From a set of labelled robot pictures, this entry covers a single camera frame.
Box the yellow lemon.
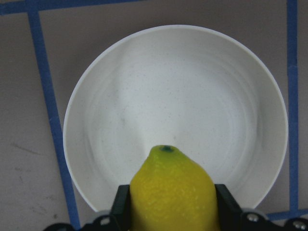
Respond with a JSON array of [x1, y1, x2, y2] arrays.
[[130, 145, 220, 231]]

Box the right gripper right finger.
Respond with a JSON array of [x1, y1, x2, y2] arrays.
[[215, 184, 308, 231]]

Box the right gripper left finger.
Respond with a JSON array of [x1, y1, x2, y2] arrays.
[[47, 184, 132, 231]]

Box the white round plate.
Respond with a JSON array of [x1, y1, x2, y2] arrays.
[[63, 25, 288, 211]]

